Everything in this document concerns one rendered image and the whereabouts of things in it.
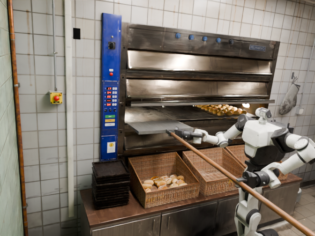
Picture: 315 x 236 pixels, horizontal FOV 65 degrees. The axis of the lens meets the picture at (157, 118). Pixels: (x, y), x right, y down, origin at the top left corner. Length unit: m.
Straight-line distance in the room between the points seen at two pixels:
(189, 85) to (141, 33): 0.72
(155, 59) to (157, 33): 0.24
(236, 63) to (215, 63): 0.30
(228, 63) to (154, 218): 1.76
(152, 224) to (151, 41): 1.62
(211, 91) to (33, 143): 1.80
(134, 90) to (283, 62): 1.94
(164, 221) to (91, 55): 1.56
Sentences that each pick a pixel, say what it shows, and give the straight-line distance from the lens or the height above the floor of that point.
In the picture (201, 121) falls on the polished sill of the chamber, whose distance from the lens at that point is 2.79.
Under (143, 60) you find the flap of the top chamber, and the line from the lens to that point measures 2.35.
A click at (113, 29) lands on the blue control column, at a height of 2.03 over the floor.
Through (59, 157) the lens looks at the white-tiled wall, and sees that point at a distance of 2.38.
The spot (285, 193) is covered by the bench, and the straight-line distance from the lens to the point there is 3.30.
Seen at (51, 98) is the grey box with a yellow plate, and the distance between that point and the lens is 2.15.
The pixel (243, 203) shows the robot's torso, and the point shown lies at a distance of 2.28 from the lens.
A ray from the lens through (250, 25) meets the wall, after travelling 3.04.
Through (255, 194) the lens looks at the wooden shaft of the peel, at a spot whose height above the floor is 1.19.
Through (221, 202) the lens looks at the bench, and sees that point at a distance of 2.62.
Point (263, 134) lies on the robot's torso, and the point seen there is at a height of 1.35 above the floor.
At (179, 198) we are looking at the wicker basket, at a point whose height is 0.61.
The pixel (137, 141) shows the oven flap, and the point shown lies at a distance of 2.49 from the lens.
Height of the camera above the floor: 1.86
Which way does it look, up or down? 14 degrees down
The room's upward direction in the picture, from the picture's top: 4 degrees clockwise
